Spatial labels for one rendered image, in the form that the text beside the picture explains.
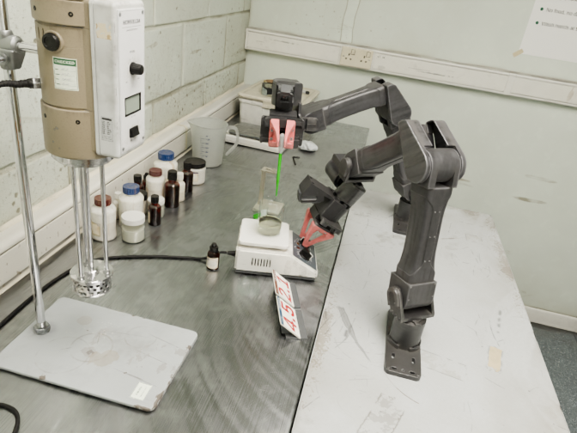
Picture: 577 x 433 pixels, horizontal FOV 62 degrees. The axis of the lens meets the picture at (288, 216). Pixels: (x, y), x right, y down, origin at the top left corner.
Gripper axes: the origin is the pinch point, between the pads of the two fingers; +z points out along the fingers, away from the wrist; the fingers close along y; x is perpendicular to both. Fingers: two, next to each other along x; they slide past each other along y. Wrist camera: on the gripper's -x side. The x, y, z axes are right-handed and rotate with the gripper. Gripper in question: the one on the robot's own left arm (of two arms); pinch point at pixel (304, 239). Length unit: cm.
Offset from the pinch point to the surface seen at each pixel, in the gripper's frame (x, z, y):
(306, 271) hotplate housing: 0.2, 2.6, 9.4
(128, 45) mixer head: -60, -25, 29
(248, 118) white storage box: 6, 13, -110
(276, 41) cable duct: 4, -18, -141
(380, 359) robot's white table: 8.9, -2.2, 36.1
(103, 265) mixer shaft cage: -45, 10, 28
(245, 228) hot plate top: -14.2, 5.7, -0.6
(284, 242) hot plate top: -7.2, 0.8, 5.5
